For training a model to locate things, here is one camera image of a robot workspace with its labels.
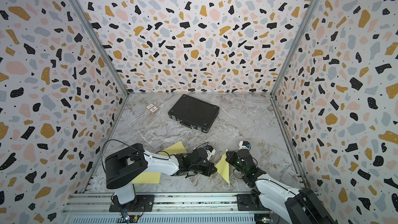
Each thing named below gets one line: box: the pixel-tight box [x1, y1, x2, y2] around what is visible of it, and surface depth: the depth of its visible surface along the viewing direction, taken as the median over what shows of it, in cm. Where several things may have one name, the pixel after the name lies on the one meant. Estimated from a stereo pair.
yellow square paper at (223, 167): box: [215, 148, 230, 184], surface depth 84 cm
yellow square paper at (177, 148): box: [159, 141, 188, 157], surface depth 95 cm
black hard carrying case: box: [167, 93, 220, 134], surface depth 107 cm
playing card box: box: [146, 103, 159, 114], surface depth 112 cm
